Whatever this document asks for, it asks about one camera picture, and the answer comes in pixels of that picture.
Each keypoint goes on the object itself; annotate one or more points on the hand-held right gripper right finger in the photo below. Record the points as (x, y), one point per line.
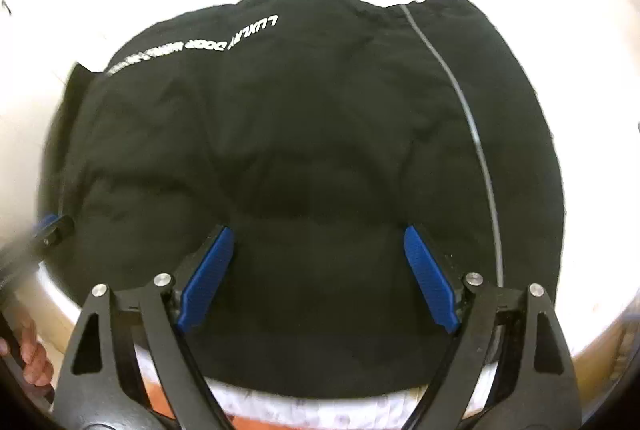
(430, 280)

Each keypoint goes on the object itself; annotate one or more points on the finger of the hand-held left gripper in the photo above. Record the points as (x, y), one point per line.
(50, 224)

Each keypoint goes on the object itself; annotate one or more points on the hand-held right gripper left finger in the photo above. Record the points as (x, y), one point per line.
(207, 280)

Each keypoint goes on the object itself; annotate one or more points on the black garment with white print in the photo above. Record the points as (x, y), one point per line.
(310, 134)

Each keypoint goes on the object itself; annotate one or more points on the person's left hand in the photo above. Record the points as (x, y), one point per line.
(36, 355)

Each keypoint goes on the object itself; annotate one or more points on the white bed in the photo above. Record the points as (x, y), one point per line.
(575, 59)

